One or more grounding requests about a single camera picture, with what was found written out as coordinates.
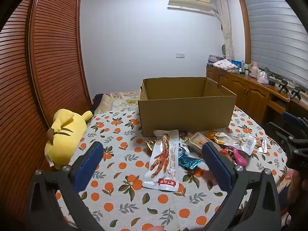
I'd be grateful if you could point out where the pink tissue pack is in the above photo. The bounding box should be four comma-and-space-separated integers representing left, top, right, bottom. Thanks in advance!
257, 71, 269, 84

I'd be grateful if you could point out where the floral blanket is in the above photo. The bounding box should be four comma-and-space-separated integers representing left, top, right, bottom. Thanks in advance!
93, 91, 140, 113

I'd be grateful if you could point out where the teal foil snack packet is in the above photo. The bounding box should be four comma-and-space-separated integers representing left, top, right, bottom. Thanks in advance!
178, 154, 204, 170

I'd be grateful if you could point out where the pink snack packet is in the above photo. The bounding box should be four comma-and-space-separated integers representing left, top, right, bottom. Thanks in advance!
220, 146, 248, 166

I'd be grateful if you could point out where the yellow plush toy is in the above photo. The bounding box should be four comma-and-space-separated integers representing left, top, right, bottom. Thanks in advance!
44, 109, 94, 170

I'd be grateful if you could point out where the small orange white snack packet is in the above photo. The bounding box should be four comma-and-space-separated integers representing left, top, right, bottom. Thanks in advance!
254, 136, 267, 153

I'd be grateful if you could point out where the orange meat snack packet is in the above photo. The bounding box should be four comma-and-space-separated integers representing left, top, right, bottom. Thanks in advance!
206, 130, 241, 146

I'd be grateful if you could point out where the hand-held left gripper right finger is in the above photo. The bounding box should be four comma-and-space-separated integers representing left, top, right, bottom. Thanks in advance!
202, 141, 282, 231

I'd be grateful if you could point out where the wooden window frame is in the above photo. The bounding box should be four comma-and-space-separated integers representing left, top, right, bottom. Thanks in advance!
237, 0, 252, 63

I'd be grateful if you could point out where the chicken foot snack packet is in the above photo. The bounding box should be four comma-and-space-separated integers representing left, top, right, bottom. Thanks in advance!
142, 130, 180, 192

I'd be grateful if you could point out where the grey window blind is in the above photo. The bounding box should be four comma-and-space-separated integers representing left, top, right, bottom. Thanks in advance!
244, 0, 308, 82

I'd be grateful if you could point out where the brown cardboard box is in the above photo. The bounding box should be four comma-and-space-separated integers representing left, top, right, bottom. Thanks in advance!
138, 77, 237, 137

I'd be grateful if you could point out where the clear sesame candy packet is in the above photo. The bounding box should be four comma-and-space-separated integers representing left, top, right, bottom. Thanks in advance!
185, 132, 222, 153

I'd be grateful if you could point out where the orange print bed sheet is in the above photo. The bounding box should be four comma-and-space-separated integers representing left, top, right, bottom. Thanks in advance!
52, 106, 288, 231

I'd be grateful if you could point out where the folded pink printed cloth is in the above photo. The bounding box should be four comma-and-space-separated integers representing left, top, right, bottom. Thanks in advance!
213, 60, 235, 70

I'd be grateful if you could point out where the wooden louvred wardrobe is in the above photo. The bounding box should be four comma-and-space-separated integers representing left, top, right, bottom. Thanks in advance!
0, 0, 93, 222

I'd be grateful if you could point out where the cream patterned curtain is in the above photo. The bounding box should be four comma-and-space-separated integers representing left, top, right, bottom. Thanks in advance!
214, 0, 235, 60

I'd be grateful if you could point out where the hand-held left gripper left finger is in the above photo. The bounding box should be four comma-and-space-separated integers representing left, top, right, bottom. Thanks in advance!
25, 141, 106, 231

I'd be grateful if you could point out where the purple box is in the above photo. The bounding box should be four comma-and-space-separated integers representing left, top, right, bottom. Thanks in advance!
208, 55, 225, 64

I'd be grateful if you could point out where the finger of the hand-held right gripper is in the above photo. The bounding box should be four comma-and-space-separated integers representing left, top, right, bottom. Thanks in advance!
266, 122, 296, 145
281, 111, 308, 138

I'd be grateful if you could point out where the white barcode snack packet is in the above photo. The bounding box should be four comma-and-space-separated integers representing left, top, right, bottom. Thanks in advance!
237, 135, 257, 156

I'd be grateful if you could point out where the wooden sideboard cabinet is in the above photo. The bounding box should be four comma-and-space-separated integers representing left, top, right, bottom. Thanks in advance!
206, 64, 308, 126

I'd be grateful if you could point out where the gold foil snack packet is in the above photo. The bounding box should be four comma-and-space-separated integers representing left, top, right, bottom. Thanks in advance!
145, 138, 157, 157

